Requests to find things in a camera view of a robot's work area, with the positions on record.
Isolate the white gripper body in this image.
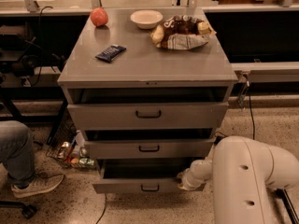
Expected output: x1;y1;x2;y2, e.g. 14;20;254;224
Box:
180;168;203;190

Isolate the grey bottom drawer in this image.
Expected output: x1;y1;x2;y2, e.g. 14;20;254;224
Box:
93;157;194;193

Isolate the grey drawer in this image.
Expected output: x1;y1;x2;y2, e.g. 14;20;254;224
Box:
68;103;228;131
93;157;194;193
85;139;214;159

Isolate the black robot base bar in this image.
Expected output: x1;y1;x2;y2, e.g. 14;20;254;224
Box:
276;189;299;224

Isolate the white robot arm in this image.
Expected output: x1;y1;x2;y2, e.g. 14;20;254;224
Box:
178;136;299;224

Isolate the grey metal drawer cabinet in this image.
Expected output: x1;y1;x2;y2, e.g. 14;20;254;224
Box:
57;7;239;182

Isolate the grey middle drawer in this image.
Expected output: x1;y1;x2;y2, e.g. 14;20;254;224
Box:
85;139;214;159

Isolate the grey top drawer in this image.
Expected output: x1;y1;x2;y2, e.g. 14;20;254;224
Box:
68;103;228;131

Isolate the grey sneaker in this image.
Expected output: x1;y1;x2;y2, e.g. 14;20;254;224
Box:
11;174;64;198

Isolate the dark blue snack bar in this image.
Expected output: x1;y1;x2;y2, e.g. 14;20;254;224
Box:
96;45;126;63

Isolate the black office chair base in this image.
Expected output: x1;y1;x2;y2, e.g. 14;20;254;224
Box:
0;201;37;219

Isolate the white bowl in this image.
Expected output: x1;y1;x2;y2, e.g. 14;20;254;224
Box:
130;10;163;29

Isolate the person leg in jeans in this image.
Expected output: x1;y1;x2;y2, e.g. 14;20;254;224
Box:
0;120;35;189

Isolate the red apple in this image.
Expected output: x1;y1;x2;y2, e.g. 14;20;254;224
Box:
90;7;108;27

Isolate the black cable under cabinet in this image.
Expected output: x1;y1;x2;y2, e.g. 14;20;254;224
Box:
94;193;108;224

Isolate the wire basket with items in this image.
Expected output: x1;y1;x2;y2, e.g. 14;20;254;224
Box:
46;131;95;170

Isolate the black floor cable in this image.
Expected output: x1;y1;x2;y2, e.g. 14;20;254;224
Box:
214;77;257;142

